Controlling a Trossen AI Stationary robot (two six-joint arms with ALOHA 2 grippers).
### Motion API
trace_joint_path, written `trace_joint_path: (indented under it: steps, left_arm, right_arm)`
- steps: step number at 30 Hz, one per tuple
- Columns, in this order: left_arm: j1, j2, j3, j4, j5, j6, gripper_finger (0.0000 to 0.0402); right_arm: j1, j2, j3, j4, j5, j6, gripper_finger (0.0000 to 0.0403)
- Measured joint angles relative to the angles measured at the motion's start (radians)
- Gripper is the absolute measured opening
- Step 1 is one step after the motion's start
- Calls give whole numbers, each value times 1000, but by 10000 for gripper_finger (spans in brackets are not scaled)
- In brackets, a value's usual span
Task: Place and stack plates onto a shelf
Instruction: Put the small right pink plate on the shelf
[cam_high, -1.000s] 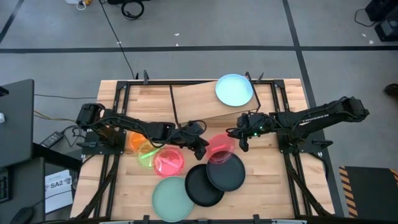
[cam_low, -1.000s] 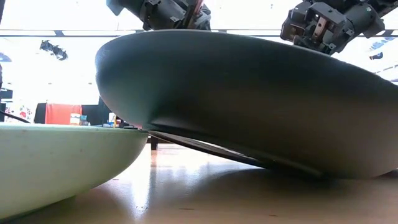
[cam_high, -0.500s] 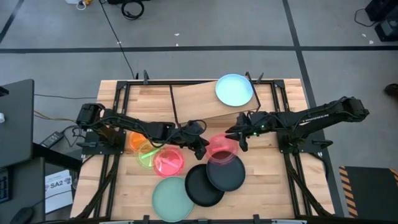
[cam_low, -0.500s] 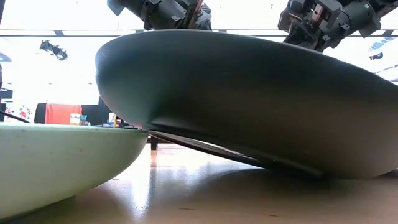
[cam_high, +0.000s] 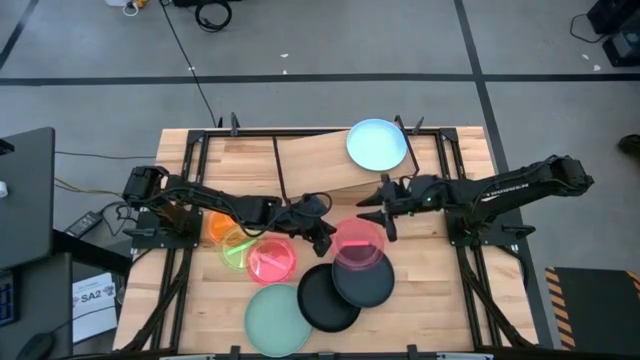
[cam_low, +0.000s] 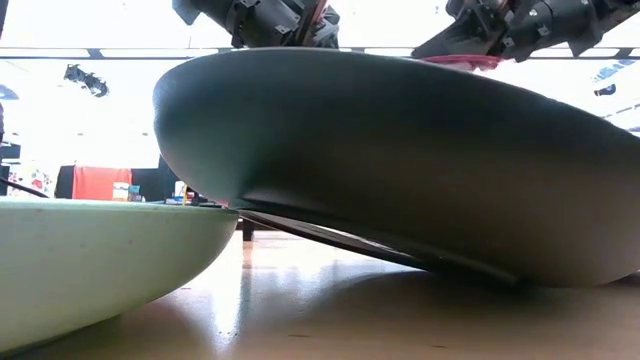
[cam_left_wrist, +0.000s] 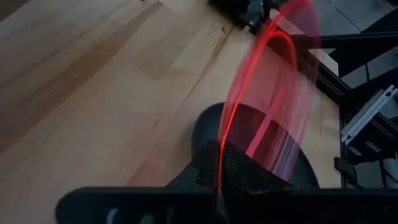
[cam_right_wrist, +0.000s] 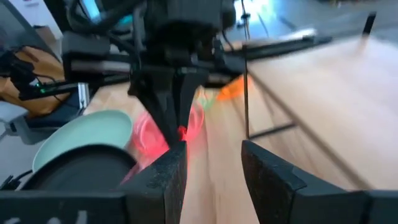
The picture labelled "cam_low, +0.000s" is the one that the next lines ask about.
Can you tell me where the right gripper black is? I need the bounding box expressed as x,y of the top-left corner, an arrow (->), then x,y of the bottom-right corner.
410,0 -> 640,64

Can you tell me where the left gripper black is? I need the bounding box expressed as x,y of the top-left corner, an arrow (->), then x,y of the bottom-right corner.
172,0 -> 341,50

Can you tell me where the pink transparent plate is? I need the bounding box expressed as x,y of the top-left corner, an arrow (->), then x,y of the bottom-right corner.
422,53 -> 504,72

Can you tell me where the pale blue plate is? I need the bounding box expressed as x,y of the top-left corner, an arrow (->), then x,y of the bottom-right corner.
152,47 -> 640,290

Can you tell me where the pale green plate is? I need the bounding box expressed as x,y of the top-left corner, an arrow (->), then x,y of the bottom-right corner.
0,197 -> 240,354

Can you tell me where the black track light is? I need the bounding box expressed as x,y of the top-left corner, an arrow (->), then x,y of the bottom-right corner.
62,63 -> 110,99

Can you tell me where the orange red panel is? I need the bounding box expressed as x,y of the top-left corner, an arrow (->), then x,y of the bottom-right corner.
72,165 -> 134,202

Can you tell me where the floral cloth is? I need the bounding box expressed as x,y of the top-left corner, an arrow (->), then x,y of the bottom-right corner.
7,167 -> 56,199

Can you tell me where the black curved cable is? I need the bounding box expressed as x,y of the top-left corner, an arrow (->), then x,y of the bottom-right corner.
0,177 -> 51,200

